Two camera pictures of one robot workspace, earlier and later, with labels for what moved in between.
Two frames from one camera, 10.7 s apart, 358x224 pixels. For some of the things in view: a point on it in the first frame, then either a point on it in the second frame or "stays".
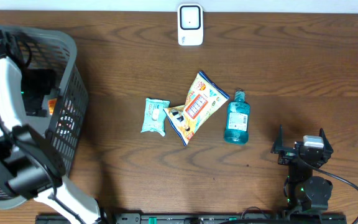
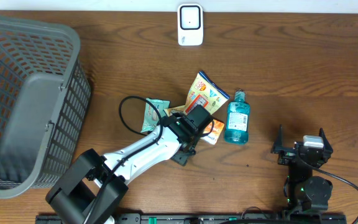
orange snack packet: x=51 y=104 to x=212 y=132
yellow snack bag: x=204 y=100 stays
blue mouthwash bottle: x=238 y=114 stays
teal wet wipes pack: x=155 y=117 stays
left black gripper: x=46 y=78 to x=182 y=157
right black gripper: x=288 y=154 stays
